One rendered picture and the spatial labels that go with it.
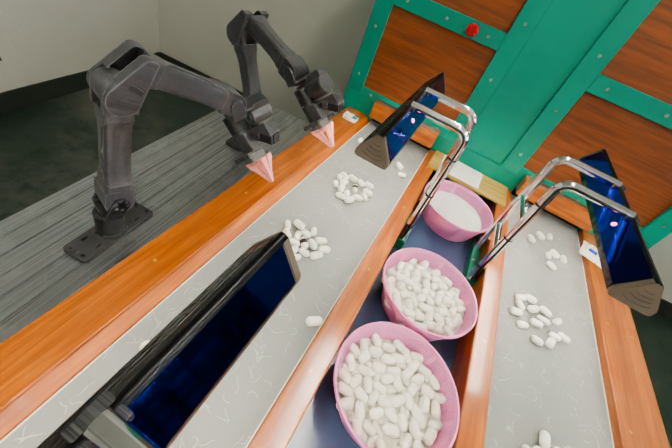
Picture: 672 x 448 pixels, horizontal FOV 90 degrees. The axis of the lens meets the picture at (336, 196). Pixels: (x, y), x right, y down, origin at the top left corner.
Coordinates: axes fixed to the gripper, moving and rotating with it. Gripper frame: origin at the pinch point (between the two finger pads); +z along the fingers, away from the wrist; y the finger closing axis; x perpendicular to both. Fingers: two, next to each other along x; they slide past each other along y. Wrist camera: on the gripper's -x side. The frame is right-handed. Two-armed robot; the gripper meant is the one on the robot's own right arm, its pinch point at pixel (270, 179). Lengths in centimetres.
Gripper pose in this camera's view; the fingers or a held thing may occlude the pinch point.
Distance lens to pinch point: 95.5
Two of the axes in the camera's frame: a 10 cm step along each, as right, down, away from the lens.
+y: 4.5, -4.9, 7.5
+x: -7.7, 2.2, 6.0
